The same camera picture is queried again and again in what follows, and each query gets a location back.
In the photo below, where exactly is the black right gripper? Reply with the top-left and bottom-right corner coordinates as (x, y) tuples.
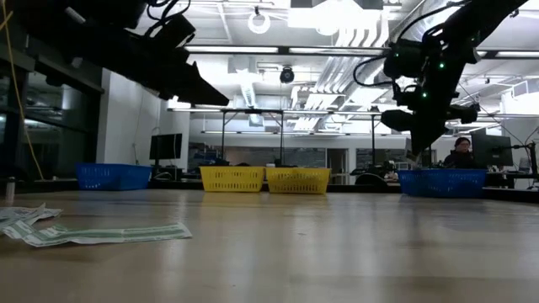
(381, 41), (481, 158)

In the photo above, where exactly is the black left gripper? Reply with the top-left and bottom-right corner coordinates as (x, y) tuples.
(77, 32), (231, 107)

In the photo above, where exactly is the blue plastic basket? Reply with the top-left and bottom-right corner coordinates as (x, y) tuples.
(74, 162), (152, 191)
(397, 167), (488, 199)

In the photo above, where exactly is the green striped bandage packet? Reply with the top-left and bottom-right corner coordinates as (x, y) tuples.
(0, 203), (63, 228)
(0, 219), (194, 248)

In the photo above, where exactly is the person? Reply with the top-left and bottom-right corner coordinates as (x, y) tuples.
(443, 136), (480, 170)

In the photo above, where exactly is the black chair back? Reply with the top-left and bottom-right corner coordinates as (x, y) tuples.
(355, 173), (389, 186)

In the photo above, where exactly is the black computer monitor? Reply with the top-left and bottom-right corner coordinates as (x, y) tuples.
(470, 128), (515, 167)
(148, 132), (184, 162)

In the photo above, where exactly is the round ceiling lamp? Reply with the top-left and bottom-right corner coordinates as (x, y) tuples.
(247, 11), (272, 35)

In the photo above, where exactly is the yellow plastic basket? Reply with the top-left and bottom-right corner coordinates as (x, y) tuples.
(264, 167), (333, 194)
(200, 165), (266, 194)

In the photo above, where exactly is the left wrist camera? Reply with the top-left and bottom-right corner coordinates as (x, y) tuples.
(150, 12), (197, 51)

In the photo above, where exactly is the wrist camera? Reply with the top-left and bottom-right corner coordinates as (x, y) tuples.
(382, 40), (426, 81)
(150, 12), (197, 51)

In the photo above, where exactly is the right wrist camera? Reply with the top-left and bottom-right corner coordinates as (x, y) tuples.
(382, 40), (426, 81)

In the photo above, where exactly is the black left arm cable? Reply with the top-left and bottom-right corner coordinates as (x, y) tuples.
(145, 0), (193, 23)

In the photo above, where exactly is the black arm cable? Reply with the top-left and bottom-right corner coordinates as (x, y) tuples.
(352, 53), (395, 88)
(145, 0), (193, 23)

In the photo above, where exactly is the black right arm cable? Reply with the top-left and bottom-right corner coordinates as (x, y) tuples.
(352, 53), (395, 88)

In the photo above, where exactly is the yellow hanging cable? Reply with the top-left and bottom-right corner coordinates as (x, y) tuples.
(0, 0), (46, 182)

